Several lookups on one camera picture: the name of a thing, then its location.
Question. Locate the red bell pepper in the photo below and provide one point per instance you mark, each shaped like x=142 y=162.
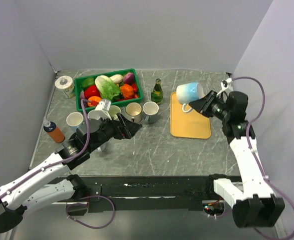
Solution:
x=91 y=91

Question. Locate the light blue mug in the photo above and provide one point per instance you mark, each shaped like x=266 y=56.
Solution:
x=187 y=93

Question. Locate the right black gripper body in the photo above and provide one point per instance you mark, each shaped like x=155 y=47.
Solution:
x=215 y=107

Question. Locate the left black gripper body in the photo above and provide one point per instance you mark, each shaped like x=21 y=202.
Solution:
x=108 y=130

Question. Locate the green napa cabbage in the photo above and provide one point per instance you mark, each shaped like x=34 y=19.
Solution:
x=107 y=89

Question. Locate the orange pumpkin toy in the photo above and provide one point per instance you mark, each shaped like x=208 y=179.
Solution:
x=127 y=91

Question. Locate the purple eggplant toy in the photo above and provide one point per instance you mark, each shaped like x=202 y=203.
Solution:
x=82 y=95

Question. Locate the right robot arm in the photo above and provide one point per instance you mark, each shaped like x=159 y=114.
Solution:
x=256 y=205

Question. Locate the white green paper cup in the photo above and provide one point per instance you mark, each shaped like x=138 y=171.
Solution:
x=65 y=86

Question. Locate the cream ribbed mug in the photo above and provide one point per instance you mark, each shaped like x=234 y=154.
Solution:
x=133 y=112

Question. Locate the green bell pepper toy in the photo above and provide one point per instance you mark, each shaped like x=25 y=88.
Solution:
x=90 y=81

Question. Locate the grey printed mug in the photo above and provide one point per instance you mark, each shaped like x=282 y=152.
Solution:
x=95 y=114

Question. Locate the red chili toy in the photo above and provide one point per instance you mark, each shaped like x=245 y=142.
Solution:
x=135 y=89

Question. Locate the purple onion toy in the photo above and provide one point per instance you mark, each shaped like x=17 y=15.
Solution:
x=129 y=78

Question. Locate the dark grey blue mug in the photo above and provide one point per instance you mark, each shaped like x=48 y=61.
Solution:
x=151 y=112

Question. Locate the green plastic crate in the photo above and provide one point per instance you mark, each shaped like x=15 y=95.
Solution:
x=119 y=103

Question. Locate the green glass bottle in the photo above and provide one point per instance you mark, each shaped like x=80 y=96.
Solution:
x=157 y=92

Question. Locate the green mug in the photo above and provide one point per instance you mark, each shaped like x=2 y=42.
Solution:
x=113 y=111

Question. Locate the orange spray bottle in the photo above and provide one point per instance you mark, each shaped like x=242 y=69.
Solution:
x=53 y=131

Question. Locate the yellow tray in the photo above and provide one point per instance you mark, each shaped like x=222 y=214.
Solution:
x=187 y=125

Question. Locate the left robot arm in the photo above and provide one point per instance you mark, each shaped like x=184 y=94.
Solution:
x=29 y=192

